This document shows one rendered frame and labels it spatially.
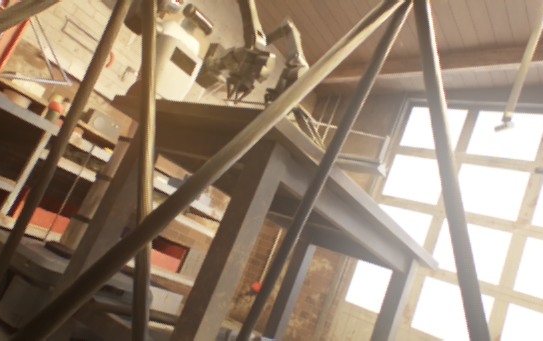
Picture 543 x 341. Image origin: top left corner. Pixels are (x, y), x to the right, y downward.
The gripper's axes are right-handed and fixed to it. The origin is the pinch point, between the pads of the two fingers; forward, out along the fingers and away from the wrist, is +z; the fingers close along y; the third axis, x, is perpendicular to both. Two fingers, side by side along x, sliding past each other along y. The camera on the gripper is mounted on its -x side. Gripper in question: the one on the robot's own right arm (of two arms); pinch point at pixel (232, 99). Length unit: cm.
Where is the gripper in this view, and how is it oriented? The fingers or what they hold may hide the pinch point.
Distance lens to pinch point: 180.7
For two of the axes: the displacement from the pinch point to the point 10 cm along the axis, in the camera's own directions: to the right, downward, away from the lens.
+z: -3.9, 9.0, -2.0
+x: -7.4, -1.8, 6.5
